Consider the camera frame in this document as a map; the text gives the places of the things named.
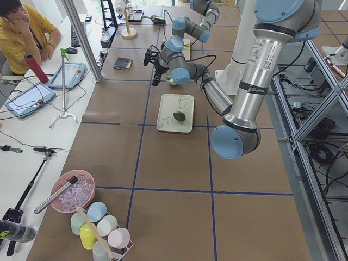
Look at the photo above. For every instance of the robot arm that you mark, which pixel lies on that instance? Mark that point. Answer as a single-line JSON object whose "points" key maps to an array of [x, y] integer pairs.
{"points": [[198, 29], [277, 24]]}

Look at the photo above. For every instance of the green ceramic bowl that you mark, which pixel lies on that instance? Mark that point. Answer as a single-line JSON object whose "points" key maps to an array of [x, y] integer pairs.
{"points": [[169, 78]]}

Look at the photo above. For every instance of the pink bowl with ice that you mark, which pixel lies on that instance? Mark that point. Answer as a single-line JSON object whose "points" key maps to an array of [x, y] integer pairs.
{"points": [[79, 194]]}

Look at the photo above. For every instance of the wooden cutting board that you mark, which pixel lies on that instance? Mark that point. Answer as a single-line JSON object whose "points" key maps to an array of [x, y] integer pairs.
{"points": [[187, 49]]}

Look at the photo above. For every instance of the white plastic tray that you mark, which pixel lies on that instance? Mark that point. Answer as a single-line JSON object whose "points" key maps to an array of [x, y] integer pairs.
{"points": [[170, 103]]}

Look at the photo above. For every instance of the metal scoop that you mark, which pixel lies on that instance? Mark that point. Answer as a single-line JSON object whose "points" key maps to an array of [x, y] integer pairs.
{"points": [[155, 19]]}

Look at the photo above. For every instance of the wooden cup tree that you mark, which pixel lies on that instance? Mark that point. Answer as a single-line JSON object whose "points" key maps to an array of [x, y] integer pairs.
{"points": [[121, 7]]}

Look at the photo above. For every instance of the green avocado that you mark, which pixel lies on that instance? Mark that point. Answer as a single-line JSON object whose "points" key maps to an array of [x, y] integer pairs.
{"points": [[179, 116]]}

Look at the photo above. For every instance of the far teach pendant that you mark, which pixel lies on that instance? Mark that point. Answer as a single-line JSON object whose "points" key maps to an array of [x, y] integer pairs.
{"points": [[74, 72]]}

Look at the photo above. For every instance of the teach pendant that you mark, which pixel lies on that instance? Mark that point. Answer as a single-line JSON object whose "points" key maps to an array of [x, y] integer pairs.
{"points": [[30, 100], [74, 72]]}

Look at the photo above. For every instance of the black keyboard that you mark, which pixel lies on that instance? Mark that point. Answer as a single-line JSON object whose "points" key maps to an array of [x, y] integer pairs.
{"points": [[74, 38]]}

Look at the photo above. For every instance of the metal grabber stick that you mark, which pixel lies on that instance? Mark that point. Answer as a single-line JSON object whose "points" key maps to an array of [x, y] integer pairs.
{"points": [[64, 113]]}

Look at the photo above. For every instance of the red bottle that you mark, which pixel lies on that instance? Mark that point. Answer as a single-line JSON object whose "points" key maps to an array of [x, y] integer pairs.
{"points": [[36, 68]]}

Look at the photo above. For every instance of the metal cylinder tool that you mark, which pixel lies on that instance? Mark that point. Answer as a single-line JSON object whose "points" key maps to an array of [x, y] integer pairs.
{"points": [[49, 200]]}

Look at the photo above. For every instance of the near teach pendant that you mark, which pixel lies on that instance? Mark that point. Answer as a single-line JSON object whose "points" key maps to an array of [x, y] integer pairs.
{"points": [[30, 100]]}

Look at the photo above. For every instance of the person in yellow shirt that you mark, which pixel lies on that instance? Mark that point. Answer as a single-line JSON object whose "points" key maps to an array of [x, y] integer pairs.
{"points": [[24, 31]]}

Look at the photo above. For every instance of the blue cup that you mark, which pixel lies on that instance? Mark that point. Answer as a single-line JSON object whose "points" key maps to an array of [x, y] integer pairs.
{"points": [[96, 211]]}

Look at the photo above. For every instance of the wooden stick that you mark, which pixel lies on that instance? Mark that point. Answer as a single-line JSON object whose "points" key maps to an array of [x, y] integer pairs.
{"points": [[111, 254]]}

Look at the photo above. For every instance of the white cup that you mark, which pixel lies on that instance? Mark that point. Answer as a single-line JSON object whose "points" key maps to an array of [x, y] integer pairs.
{"points": [[106, 225]]}

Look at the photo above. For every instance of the pink cup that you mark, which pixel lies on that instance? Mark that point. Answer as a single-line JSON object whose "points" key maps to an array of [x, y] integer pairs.
{"points": [[119, 238]]}

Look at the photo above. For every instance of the green cup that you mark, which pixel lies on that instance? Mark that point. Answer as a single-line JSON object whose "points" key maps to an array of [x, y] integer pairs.
{"points": [[76, 223]]}

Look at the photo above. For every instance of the smart watch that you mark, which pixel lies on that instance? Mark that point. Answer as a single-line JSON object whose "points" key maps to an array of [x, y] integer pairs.
{"points": [[6, 148]]}

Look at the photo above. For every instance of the yellow cup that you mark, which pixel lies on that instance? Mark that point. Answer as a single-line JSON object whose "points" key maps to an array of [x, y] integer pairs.
{"points": [[87, 237]]}

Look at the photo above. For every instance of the grey cup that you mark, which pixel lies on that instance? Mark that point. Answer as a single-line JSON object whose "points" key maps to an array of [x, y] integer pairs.
{"points": [[99, 253]]}

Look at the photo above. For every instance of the black tripod stick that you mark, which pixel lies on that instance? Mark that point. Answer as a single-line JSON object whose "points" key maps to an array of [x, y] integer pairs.
{"points": [[11, 227]]}

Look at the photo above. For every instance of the white pedestal column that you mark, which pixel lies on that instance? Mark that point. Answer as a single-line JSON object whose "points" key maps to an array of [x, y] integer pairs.
{"points": [[230, 77]]}

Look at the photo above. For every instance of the aluminium frame post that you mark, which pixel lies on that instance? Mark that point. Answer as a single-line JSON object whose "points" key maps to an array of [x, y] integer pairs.
{"points": [[83, 40]]}

